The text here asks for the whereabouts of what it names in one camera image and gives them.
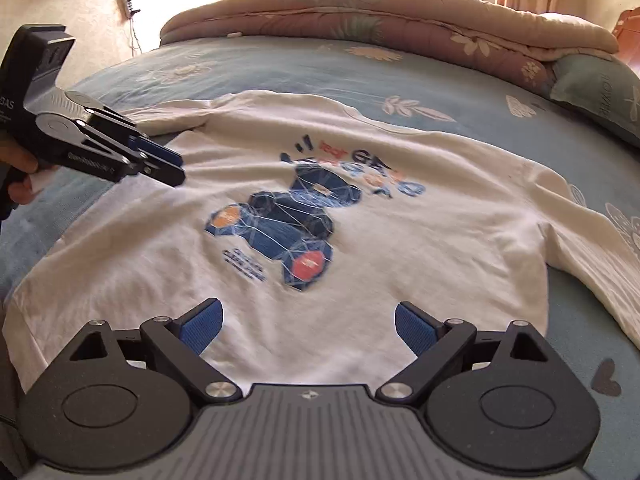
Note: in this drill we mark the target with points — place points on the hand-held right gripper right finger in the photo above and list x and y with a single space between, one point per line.
415 329

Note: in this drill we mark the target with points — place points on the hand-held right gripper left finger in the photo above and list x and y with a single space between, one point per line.
202 327

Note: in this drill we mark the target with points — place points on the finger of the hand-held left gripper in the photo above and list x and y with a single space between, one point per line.
100 165
160 155

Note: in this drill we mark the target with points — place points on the white printed sweatshirt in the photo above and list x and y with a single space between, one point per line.
400 260

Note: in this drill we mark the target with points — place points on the person's left hand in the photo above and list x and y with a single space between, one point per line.
22 192

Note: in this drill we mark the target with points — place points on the bed with blue floral sheet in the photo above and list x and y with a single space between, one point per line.
125 80

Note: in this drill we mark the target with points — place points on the folded pink floral quilt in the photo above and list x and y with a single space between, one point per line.
400 15

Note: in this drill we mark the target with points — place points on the green flower print pillow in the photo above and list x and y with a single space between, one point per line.
600 95

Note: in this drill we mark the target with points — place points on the wooden headboard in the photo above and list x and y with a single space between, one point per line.
630 35

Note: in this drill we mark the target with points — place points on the white wall power strip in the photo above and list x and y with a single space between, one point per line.
127 5

